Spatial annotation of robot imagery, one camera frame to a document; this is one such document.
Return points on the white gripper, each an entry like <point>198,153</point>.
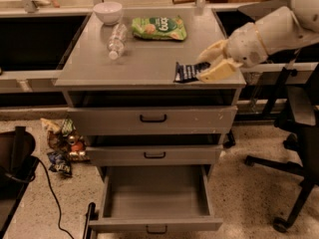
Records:
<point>245,46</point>

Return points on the dark blue rxbar wrapper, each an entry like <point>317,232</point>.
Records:
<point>188,73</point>

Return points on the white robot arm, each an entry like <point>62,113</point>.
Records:
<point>290,27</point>

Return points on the grey top drawer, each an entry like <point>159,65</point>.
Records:
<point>153,112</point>

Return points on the grey drawer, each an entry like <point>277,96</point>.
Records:
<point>153,112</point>
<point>177,149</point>
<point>156,200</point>

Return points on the grey drawer cabinet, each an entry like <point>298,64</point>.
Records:
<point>145,65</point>

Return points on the grey middle drawer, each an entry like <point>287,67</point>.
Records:
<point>177,149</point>

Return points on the grey bottom drawer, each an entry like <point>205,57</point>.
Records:
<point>156,200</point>

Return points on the green snack chip bag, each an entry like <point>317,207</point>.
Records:
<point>159,28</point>

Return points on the wooden stick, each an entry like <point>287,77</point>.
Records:
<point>182,1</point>

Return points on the clear plastic water bottle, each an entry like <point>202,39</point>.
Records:
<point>117,41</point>

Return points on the white bowl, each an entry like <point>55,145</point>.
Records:
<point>109,12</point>

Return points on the pile of snacks on floor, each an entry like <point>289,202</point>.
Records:
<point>65,138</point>

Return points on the blue snack bag on floor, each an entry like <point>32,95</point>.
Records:
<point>59,163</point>

